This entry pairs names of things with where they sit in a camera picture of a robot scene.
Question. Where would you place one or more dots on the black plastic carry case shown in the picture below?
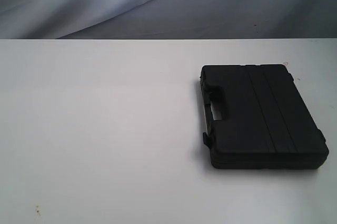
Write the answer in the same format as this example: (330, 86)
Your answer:
(257, 119)

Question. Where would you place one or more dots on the white backdrop cloth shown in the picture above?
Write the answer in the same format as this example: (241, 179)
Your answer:
(167, 19)

